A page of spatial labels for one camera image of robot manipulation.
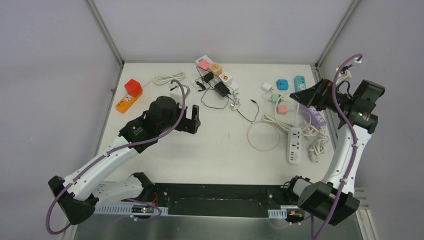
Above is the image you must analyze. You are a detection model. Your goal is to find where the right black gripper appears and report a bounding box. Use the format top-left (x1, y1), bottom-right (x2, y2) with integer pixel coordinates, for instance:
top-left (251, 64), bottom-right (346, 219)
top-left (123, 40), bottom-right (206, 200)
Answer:
top-left (290, 77), bottom-right (355, 114)

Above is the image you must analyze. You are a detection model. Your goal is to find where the red cube plug adapter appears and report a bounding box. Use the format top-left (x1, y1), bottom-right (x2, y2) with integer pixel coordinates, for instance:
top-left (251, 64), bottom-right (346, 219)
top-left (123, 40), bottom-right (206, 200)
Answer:
top-left (124, 78), bottom-right (143, 98)

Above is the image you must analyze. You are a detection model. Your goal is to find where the orange power strip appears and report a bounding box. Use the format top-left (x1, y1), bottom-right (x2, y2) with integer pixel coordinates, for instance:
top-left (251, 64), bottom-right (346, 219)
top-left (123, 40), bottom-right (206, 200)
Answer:
top-left (115, 92), bottom-right (143, 114)

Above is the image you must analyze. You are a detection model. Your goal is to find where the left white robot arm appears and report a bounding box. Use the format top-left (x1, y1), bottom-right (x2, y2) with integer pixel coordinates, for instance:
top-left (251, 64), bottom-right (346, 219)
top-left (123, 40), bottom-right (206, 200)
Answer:
top-left (48, 96), bottom-right (201, 225)

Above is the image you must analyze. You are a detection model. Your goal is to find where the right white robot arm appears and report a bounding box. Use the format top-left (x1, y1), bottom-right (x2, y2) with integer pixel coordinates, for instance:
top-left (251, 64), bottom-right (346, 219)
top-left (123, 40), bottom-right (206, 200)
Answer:
top-left (283, 79), bottom-right (385, 226)

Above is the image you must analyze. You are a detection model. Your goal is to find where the blue plug adapter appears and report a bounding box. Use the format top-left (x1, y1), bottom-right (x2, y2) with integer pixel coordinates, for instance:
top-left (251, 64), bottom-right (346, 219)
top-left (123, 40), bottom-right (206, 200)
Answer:
top-left (276, 79), bottom-right (289, 91)

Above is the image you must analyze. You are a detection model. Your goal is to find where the pink plug adapter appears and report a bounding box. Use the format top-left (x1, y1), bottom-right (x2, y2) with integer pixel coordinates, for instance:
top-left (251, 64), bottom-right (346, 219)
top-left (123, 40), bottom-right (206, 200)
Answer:
top-left (276, 104), bottom-right (288, 115)

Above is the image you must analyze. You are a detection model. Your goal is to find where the green plug adapter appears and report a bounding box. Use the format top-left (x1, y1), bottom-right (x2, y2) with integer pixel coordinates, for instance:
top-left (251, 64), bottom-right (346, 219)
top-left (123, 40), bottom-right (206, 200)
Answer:
top-left (270, 94), bottom-right (282, 104)

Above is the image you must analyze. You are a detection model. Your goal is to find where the white charger plug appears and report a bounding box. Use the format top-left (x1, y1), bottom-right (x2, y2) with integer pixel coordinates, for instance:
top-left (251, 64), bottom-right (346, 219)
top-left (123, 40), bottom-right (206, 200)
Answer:
top-left (260, 82), bottom-right (273, 94)

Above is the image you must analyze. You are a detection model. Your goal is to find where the teal power strip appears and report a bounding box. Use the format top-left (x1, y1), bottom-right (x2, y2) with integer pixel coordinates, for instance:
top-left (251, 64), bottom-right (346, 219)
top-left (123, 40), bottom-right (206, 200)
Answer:
top-left (293, 75), bottom-right (307, 92)

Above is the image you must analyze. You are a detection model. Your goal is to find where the purple power strip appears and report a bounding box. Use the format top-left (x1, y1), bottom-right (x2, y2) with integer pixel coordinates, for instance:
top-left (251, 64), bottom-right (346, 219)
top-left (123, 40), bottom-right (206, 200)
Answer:
top-left (299, 104), bottom-right (327, 129)

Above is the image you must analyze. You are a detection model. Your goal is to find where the black power adapter brick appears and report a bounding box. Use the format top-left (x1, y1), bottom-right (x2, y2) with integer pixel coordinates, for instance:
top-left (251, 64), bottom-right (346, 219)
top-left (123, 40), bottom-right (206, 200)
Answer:
top-left (213, 82), bottom-right (230, 97)

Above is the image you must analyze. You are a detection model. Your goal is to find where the small black adapter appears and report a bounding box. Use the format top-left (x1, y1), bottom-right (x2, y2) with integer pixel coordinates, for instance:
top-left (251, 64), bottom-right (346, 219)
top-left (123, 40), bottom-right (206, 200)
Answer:
top-left (202, 72), bottom-right (215, 83)

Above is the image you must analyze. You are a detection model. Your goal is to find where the long white power strip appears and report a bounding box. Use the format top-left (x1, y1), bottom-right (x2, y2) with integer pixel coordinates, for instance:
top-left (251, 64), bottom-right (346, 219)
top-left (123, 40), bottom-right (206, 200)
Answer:
top-left (194, 55), bottom-right (239, 95)

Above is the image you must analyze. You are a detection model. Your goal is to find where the tan cube adapter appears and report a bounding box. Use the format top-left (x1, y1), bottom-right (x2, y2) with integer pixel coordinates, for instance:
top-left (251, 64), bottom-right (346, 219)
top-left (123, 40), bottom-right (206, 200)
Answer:
top-left (208, 62), bottom-right (223, 76)

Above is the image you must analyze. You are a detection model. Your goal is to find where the pink flat adapter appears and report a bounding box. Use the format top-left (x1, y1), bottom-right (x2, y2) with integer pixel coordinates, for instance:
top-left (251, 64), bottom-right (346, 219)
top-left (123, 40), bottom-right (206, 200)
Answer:
top-left (198, 59), bottom-right (211, 71)

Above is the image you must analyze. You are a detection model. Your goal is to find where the pink thin cable loop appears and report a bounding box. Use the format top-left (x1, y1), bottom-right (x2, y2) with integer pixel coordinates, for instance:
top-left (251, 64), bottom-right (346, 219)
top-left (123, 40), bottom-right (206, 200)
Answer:
top-left (246, 120), bottom-right (281, 153)

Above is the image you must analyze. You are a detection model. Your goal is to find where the white bundled cable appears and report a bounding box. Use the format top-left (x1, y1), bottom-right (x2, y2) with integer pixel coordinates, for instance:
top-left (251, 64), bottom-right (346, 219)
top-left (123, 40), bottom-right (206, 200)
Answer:
top-left (261, 99), bottom-right (332, 163)

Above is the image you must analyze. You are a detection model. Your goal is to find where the black thin cable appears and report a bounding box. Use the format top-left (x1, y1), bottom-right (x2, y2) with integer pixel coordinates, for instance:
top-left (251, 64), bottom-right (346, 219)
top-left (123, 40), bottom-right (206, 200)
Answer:
top-left (195, 66), bottom-right (260, 123)

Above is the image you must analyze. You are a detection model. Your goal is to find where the white power strip cable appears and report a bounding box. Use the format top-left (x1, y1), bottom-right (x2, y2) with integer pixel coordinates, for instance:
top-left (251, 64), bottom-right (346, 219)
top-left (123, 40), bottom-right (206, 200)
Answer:
top-left (142, 72), bottom-right (187, 90)

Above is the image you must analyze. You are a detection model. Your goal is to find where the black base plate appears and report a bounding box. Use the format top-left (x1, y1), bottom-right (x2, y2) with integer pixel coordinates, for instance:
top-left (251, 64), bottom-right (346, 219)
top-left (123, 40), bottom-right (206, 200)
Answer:
top-left (134, 183), bottom-right (299, 218)

